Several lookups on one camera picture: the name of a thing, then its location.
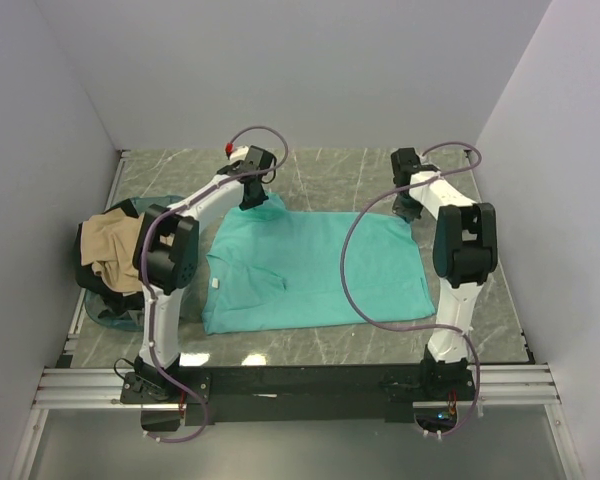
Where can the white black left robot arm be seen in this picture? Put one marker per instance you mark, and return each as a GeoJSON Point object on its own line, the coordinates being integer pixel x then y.
{"type": "Point", "coordinates": [166, 254]}

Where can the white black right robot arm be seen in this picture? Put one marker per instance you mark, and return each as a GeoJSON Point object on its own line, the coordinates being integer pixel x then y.
{"type": "Point", "coordinates": [464, 254]}

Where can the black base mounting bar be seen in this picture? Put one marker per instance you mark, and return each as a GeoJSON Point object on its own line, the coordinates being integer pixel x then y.
{"type": "Point", "coordinates": [209, 395]}

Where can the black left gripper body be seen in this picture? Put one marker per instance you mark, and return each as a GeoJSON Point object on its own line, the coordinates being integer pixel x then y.
{"type": "Point", "coordinates": [253, 202]}

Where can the teal plastic laundry bin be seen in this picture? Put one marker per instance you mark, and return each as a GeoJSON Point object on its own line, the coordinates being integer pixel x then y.
{"type": "Point", "coordinates": [96, 310]}

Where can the beige t-shirt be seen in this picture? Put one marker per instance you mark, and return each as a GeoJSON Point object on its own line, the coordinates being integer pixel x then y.
{"type": "Point", "coordinates": [107, 246]}

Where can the teal t-shirt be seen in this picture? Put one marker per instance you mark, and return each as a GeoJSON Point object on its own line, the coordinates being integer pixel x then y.
{"type": "Point", "coordinates": [272, 268]}

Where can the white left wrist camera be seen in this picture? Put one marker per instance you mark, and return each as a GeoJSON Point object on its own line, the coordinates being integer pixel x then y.
{"type": "Point", "coordinates": [235, 153]}

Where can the aluminium frame rail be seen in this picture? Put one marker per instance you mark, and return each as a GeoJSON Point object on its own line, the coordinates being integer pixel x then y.
{"type": "Point", "coordinates": [496, 385]}

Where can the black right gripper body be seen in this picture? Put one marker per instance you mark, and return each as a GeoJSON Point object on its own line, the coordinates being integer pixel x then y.
{"type": "Point", "coordinates": [406, 207]}

